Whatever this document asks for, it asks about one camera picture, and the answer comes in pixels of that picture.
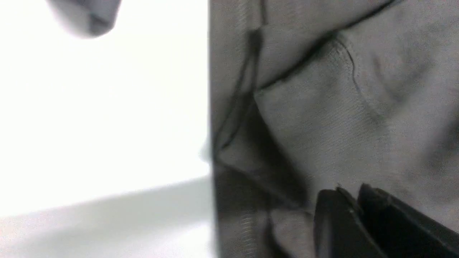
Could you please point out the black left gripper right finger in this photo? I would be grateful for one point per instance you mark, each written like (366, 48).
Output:
(401, 231)

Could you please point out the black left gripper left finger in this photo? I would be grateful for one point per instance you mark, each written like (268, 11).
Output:
(338, 230)

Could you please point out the gray long-sleeved shirt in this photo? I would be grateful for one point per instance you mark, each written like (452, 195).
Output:
(308, 95)

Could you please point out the dark teal crumpled garment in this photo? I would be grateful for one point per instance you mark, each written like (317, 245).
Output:
(86, 18)

